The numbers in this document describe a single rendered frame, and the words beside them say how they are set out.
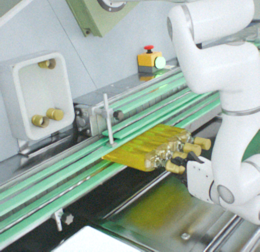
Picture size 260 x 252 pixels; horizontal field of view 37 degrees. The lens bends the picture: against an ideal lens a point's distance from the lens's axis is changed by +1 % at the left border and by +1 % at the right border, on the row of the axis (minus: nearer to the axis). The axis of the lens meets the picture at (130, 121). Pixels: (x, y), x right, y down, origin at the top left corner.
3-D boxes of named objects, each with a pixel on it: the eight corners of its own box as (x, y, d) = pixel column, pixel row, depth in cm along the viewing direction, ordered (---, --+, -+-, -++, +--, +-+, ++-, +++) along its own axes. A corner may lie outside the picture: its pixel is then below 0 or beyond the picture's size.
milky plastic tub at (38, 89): (12, 137, 113) (30, 143, 108) (-7, 63, 105) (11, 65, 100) (58, 118, 125) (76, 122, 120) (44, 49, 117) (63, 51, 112)
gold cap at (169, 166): (165, 172, 109) (179, 177, 107) (164, 161, 108) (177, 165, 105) (172, 167, 112) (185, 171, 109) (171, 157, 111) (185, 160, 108)
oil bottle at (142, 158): (100, 158, 125) (152, 175, 111) (98, 143, 123) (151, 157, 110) (112, 152, 129) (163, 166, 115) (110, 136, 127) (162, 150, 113)
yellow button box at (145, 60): (137, 71, 153) (152, 73, 148) (135, 53, 150) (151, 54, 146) (148, 67, 158) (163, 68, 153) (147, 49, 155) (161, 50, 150)
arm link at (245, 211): (253, 175, 79) (282, 156, 83) (214, 159, 87) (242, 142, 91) (257, 234, 85) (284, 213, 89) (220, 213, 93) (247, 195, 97)
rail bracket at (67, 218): (36, 224, 110) (67, 241, 101) (31, 203, 107) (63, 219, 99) (47, 217, 112) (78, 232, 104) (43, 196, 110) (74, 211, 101)
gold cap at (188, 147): (183, 155, 118) (195, 158, 115) (183, 144, 117) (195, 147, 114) (189, 151, 121) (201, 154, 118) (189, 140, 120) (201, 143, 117)
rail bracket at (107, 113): (92, 143, 120) (122, 151, 112) (84, 92, 114) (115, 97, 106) (99, 139, 122) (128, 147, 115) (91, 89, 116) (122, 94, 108)
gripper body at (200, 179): (234, 202, 98) (202, 186, 107) (234, 166, 95) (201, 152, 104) (213, 214, 95) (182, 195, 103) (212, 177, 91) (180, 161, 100)
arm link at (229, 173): (239, 94, 84) (250, 177, 92) (196, 115, 78) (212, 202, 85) (273, 99, 77) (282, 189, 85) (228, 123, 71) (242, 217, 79)
